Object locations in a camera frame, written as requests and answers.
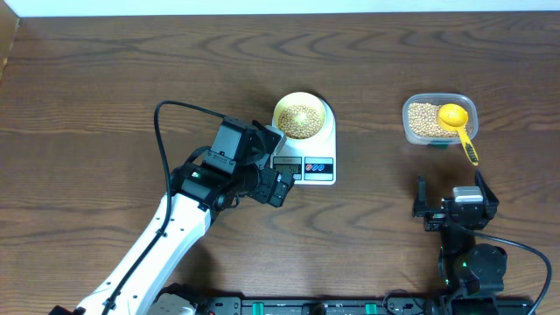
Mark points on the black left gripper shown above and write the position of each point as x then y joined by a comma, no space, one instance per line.
268,177

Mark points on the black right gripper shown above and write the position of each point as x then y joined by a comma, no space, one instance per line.
435,216

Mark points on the yellow measuring scoop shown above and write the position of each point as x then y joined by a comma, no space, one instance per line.
453,118

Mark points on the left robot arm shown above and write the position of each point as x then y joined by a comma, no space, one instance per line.
196,196

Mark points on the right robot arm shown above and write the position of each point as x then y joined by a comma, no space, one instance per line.
473,272

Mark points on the white kitchen scale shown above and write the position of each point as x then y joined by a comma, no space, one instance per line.
311,161

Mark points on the soybeans in bowl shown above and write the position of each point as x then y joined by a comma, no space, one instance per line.
300,121

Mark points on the yellow bowl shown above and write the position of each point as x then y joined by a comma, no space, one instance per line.
299,98

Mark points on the green tape label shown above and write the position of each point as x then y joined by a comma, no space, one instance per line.
439,146

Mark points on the clear plastic container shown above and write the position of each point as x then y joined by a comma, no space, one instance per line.
472,126

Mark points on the soybeans in container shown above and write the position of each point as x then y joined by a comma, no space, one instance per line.
423,119

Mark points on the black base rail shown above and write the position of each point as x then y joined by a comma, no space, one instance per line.
332,306

